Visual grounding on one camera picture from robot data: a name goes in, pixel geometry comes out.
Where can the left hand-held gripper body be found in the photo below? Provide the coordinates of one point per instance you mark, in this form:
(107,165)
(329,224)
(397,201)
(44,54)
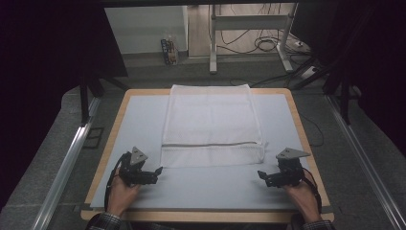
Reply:
(135,166)

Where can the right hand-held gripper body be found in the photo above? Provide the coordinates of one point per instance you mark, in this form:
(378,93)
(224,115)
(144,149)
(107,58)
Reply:
(290,169)

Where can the white mesh laundry bag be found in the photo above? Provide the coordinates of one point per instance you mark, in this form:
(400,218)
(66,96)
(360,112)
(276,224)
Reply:
(212,127)

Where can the person's right hand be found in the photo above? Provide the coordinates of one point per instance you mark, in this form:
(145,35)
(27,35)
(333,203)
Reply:
(303,199)

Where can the person's left hand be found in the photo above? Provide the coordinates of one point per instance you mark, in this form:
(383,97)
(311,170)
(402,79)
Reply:
(121,196)

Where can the white table mat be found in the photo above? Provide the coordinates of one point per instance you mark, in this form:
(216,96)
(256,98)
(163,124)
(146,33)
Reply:
(143,127)

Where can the black metal stand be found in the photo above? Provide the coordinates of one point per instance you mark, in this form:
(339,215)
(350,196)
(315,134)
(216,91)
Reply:
(344,102)
(84,102)

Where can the white power strip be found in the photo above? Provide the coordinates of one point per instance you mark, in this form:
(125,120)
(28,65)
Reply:
(308,72)

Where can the blue printed box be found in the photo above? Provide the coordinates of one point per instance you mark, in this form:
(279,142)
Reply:
(169,51)

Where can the black curtain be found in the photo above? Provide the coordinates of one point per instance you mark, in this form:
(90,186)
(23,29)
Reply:
(376,64)
(48,64)

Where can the white cabinet panel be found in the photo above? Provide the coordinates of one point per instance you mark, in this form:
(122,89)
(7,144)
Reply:
(143,28)

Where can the black floor frame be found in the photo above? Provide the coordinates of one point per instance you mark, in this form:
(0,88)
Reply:
(93,138)

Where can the aluminium floor rail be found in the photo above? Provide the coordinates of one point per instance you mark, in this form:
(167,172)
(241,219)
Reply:
(65,172)
(367,166)

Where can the white metal desk frame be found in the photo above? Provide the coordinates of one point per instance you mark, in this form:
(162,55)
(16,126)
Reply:
(249,22)

